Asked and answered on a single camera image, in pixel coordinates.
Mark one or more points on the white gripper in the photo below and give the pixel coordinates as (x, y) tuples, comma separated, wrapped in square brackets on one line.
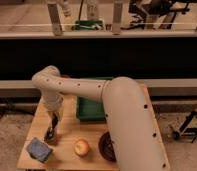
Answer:
[(53, 106)]

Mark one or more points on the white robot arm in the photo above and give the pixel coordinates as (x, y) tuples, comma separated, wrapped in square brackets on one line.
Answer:
[(132, 125)]

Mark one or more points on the blue sponge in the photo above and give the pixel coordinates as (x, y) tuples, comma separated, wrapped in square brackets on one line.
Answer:
[(38, 150)]

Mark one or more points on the green plastic bin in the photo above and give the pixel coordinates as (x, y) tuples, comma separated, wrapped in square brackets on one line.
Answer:
[(88, 110)]

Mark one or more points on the red yellow apple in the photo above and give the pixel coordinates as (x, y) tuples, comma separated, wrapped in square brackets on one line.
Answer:
[(81, 147)]

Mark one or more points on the dark brown bowl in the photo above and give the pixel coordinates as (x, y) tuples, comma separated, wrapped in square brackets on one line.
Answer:
[(105, 147)]

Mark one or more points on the green box in background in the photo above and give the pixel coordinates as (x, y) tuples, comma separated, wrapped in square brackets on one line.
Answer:
[(88, 25)]

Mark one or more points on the black machine in background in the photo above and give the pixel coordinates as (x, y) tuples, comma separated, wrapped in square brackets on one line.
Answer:
[(145, 15)]

